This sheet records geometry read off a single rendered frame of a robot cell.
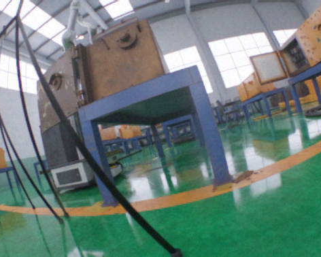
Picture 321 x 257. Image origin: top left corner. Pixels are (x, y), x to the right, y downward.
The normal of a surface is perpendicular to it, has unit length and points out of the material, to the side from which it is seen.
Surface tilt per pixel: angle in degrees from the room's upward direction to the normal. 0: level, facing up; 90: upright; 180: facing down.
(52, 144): 90
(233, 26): 90
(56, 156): 90
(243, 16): 90
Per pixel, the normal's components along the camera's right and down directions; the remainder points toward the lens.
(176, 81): -0.19, 0.00
